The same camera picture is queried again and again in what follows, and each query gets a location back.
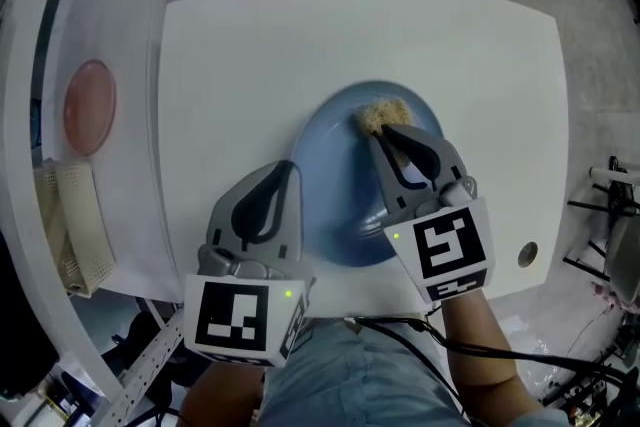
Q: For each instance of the blue plate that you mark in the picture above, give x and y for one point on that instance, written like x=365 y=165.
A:
x=335 y=175

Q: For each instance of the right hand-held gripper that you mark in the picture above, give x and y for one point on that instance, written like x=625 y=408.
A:
x=450 y=245

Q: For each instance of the tan sponge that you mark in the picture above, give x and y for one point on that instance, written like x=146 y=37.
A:
x=382 y=112

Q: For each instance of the person's right forearm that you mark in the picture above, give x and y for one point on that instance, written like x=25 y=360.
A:
x=485 y=355

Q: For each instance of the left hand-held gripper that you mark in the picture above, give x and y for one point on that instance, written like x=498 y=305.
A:
x=232 y=310

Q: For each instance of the beige perforated basket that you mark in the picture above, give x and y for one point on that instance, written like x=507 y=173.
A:
x=82 y=225

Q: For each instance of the person's left forearm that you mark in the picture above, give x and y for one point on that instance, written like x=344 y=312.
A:
x=220 y=395

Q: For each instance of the pink plate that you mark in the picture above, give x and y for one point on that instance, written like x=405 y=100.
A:
x=90 y=107

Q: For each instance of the white perforated metal bracket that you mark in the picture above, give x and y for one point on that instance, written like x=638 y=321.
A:
x=145 y=360

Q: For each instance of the black metal stand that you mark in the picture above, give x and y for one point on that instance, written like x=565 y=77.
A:
x=612 y=205

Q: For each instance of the person's blue jeans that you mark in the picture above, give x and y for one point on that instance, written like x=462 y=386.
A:
x=350 y=375

